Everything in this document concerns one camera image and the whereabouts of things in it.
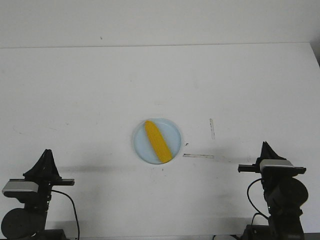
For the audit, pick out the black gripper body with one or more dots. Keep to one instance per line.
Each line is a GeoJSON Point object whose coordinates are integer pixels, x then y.
{"type": "Point", "coordinates": [272, 172]}
{"type": "Point", "coordinates": [42, 198]}

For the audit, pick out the light blue round plate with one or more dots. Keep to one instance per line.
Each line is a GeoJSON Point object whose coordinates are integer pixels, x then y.
{"type": "Point", "coordinates": [142, 146]}

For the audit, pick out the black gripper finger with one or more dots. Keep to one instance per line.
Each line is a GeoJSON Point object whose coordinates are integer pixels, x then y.
{"type": "Point", "coordinates": [45, 168]}
{"type": "Point", "coordinates": [267, 153]}

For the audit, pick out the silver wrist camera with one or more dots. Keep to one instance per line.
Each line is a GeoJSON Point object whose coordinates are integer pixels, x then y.
{"type": "Point", "coordinates": [20, 187]}
{"type": "Point", "coordinates": [275, 164]}

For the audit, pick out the clear tape strip vertical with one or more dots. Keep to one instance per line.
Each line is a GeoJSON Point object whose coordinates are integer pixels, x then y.
{"type": "Point", "coordinates": [212, 129]}

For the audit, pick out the yellow corn cob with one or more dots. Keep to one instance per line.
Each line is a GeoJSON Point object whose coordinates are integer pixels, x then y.
{"type": "Point", "coordinates": [157, 142]}

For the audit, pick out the clear tape strip horizontal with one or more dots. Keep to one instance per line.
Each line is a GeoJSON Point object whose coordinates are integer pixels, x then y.
{"type": "Point", "coordinates": [203, 156]}

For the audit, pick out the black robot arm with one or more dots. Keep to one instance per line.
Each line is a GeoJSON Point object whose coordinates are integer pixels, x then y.
{"type": "Point", "coordinates": [283, 194]}
{"type": "Point", "coordinates": [29, 223]}

